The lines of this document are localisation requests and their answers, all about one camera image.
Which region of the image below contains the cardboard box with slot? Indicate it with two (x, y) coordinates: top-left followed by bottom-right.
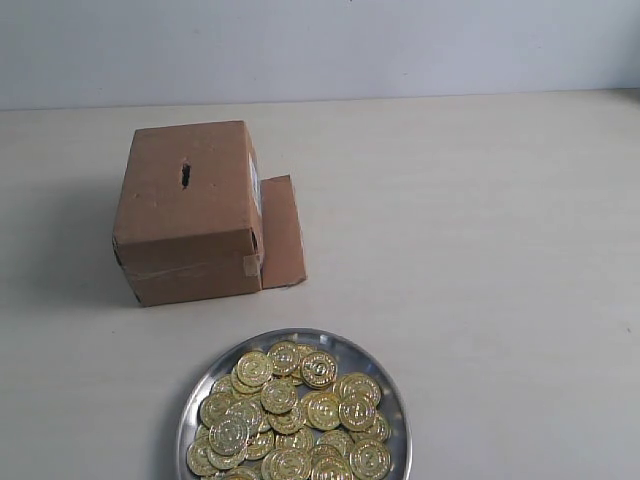
(112, 120), (307, 307)

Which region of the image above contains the gold coin top middle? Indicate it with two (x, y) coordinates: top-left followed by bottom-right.
(267, 341), (300, 377)

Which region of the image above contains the round silver metal plate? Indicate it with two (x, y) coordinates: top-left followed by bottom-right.
(175, 329), (412, 479)

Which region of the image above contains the gold coin top right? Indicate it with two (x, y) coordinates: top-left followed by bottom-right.
(300, 351), (338, 389)

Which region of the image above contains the gold coin top left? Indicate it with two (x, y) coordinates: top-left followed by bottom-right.
(236, 351), (273, 387)

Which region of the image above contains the gold coin centre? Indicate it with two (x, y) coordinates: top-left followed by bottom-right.
(261, 379), (298, 415)

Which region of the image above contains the gold coin left front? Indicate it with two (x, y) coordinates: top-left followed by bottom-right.
(209, 414), (249, 456)

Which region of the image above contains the gold coin bottom right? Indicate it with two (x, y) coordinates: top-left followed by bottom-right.
(349, 439), (391, 480)

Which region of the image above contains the gold coin bottom middle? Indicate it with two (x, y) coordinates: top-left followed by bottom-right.
(261, 448), (312, 480)

